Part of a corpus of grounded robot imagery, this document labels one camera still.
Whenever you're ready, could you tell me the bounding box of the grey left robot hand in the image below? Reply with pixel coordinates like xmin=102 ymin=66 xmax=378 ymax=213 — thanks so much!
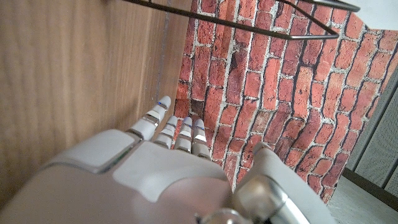
xmin=0 ymin=95 xmax=338 ymax=224

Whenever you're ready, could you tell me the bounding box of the white paper file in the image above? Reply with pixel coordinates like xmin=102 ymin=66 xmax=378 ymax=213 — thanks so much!
xmin=341 ymin=0 xmax=398 ymax=31

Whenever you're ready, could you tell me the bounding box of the red brick printed backdrop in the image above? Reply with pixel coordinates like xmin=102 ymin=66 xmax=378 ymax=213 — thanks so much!
xmin=173 ymin=0 xmax=398 ymax=205

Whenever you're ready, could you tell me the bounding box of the black wire file holder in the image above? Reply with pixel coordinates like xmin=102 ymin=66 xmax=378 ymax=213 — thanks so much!
xmin=104 ymin=0 xmax=361 ymax=41

